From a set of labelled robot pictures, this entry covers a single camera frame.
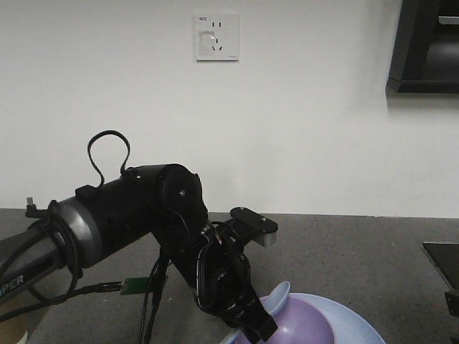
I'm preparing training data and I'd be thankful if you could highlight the white wall power socket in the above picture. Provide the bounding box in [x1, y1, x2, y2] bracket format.
[193, 12, 240, 62]

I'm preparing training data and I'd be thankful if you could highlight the black wall-mounted cabinet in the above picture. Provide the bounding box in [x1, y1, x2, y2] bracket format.
[387, 0, 458, 94]

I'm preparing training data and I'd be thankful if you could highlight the brown paper cup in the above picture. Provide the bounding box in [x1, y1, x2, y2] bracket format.
[0, 315, 28, 344]

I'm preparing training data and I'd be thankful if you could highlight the light blue plastic spoon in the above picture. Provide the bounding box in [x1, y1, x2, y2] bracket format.
[260, 281, 290, 316]

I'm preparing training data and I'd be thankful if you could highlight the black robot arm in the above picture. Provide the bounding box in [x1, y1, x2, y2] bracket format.
[1, 164, 278, 343]

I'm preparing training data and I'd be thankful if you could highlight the black flat cooktop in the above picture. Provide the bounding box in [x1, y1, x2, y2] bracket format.
[422, 242, 458, 317]

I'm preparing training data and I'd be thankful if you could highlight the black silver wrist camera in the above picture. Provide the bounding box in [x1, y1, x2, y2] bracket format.
[229, 207, 278, 247]

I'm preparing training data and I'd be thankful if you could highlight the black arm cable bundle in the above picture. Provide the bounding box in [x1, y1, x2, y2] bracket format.
[0, 130, 169, 344]

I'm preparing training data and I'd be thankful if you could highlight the small green circuit board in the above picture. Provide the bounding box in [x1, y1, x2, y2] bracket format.
[120, 277, 168, 295]

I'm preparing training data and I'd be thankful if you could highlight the purple plastic bowl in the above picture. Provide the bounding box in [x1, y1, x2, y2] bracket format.
[267, 297, 335, 344]

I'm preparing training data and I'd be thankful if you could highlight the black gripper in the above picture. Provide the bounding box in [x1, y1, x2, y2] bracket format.
[195, 221, 278, 341]

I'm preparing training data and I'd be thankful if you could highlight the light blue plastic plate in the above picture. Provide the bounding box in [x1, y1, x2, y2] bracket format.
[218, 292, 387, 344]

